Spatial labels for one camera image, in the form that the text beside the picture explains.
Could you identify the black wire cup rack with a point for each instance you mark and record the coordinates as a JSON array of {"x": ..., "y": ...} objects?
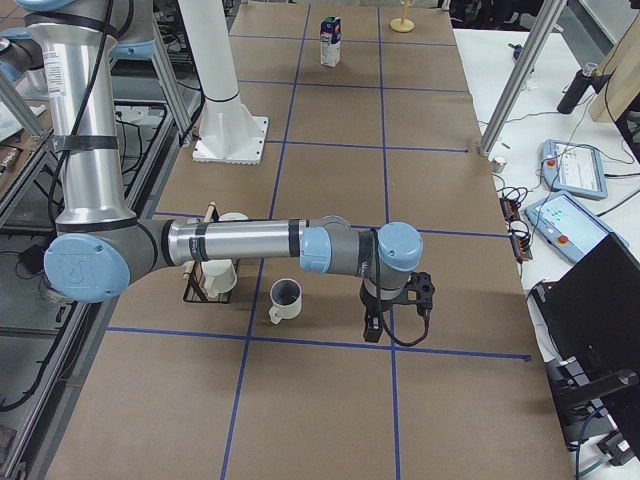
[{"x": 194, "y": 290}]

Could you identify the near teach pendant tablet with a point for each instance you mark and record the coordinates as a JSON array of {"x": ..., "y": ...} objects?
[{"x": 566, "y": 224}]

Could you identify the wooden cup tree stand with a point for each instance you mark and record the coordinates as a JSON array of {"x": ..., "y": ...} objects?
[{"x": 403, "y": 24}]

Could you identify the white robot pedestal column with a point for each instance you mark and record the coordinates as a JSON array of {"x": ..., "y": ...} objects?
[{"x": 228, "y": 132}]

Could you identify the small silver cylinder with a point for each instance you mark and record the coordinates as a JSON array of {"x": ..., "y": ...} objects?
[{"x": 498, "y": 164}]

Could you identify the white mug grey inside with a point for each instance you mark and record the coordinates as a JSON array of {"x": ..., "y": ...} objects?
[{"x": 286, "y": 298}]

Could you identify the white blue milk carton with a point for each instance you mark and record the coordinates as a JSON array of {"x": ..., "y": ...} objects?
[{"x": 330, "y": 41}]

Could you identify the orange black cable connector strip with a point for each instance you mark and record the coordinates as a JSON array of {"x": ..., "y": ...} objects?
[{"x": 518, "y": 231}]

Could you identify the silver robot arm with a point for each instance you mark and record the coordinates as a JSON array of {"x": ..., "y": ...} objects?
[{"x": 102, "y": 247}]

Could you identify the far teach pendant tablet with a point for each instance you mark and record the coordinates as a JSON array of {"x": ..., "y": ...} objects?
[{"x": 575, "y": 168}]

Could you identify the black water bottle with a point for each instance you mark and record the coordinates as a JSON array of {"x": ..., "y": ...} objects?
[{"x": 582, "y": 80}]

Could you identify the teach pendant tablet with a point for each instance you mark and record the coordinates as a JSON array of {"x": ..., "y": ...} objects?
[
  {"x": 575, "y": 168},
  {"x": 566, "y": 224}
]

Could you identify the aluminium frame post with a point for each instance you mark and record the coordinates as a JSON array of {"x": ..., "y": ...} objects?
[{"x": 537, "y": 37}]

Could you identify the black laptop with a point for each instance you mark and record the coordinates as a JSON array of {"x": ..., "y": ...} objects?
[{"x": 594, "y": 308}]

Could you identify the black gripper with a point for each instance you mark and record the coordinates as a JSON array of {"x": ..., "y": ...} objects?
[{"x": 371, "y": 306}]

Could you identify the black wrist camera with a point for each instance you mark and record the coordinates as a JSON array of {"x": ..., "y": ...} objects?
[{"x": 420, "y": 291}]

